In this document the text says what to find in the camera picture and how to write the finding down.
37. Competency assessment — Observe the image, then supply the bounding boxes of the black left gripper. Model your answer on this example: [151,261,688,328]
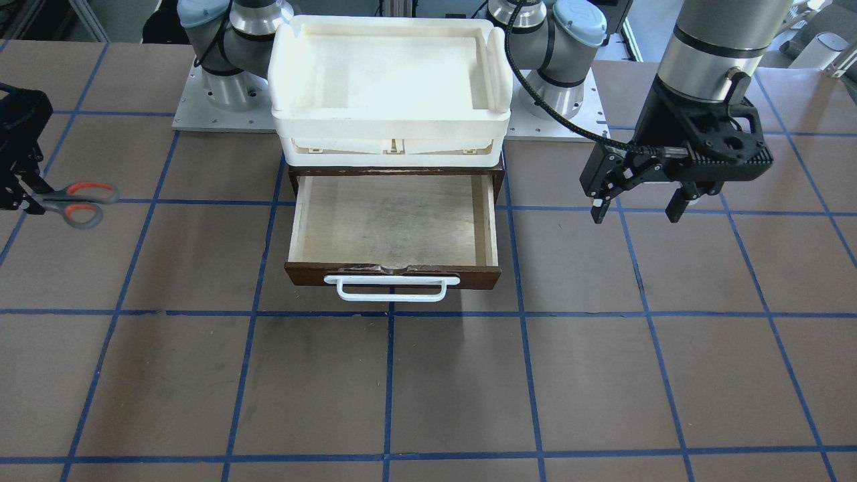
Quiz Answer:
[580,77,773,224]

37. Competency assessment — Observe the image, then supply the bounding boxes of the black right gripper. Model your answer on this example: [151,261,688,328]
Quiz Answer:
[1,83,53,216]

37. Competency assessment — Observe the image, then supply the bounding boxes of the grey orange handled scissors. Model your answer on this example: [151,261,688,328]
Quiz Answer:
[24,182,120,230]

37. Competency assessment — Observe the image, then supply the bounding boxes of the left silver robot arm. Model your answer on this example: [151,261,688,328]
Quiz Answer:
[485,1,791,223]

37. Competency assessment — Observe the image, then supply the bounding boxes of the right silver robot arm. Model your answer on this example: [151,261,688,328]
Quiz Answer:
[2,1,294,216]

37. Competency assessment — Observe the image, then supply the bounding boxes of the white plastic tray box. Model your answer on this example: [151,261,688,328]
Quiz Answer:
[267,15,512,168]

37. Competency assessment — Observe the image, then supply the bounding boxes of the wooden drawer with white handle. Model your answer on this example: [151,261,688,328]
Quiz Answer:
[285,173,501,303]

